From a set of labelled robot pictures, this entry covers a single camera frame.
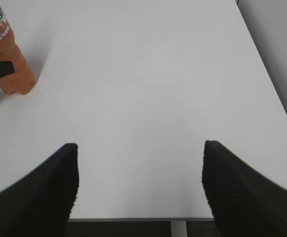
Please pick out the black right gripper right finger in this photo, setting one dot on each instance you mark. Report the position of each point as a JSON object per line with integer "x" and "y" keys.
{"x": 243, "y": 202}

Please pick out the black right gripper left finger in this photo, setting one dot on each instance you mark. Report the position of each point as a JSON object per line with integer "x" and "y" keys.
{"x": 39, "y": 204}

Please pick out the orange soda bottle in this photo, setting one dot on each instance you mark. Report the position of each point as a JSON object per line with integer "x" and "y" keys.
{"x": 23, "y": 79}

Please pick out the white table leg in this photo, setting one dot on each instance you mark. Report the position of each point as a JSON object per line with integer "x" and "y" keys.
{"x": 178, "y": 229}

